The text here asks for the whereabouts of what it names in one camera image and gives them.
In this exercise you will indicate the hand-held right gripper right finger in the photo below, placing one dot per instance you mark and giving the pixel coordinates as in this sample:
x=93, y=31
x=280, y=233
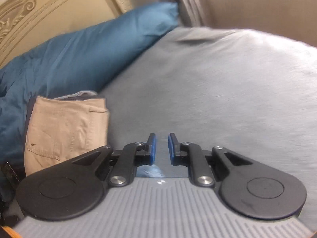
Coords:
x=171, y=151

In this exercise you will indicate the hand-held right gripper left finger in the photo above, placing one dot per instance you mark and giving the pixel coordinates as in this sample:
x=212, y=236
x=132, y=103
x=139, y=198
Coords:
x=153, y=151

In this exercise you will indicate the grey bed blanket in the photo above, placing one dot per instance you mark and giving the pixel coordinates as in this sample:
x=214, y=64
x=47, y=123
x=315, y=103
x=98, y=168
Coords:
x=210, y=79

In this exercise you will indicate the grey garment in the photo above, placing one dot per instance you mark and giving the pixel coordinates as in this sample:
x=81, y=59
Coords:
x=79, y=94

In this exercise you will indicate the folded beige pants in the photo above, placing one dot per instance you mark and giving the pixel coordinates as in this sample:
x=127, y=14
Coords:
x=62, y=129

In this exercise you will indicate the blue pillow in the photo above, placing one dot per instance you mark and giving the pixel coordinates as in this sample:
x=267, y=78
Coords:
x=74, y=54

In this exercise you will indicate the grey curtain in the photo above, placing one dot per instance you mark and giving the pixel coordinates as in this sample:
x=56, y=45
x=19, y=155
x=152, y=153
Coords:
x=188, y=2

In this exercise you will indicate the cream carved headboard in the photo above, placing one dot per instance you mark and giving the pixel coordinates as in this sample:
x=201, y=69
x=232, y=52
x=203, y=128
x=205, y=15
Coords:
x=49, y=7

